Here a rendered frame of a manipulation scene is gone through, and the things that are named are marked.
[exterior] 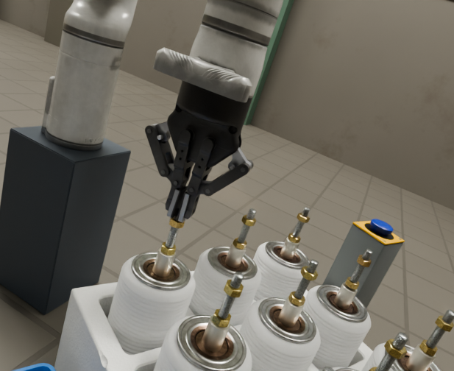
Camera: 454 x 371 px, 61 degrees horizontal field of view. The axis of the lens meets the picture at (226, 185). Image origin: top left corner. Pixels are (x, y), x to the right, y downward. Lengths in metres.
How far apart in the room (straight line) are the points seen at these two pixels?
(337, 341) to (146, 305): 0.26
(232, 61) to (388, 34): 2.47
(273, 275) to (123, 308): 0.24
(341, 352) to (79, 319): 0.35
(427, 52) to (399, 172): 0.77
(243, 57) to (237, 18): 0.03
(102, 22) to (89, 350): 0.45
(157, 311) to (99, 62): 0.37
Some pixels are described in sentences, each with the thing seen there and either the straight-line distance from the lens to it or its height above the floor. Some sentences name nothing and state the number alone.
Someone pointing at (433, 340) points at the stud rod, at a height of 0.30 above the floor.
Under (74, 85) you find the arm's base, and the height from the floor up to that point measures 0.40.
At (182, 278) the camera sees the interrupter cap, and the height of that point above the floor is 0.25.
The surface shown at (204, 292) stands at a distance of 0.56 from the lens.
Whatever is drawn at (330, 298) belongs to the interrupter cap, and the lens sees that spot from 0.60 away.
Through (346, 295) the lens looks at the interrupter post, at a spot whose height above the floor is 0.27.
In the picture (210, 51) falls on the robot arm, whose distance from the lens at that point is 0.38.
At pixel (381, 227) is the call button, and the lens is 0.73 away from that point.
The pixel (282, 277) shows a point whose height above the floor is 0.24.
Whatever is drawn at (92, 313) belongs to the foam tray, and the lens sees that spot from 0.54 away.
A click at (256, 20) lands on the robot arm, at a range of 0.38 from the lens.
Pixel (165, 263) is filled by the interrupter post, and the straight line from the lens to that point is 0.49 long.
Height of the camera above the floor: 0.54
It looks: 20 degrees down
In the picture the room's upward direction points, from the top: 19 degrees clockwise
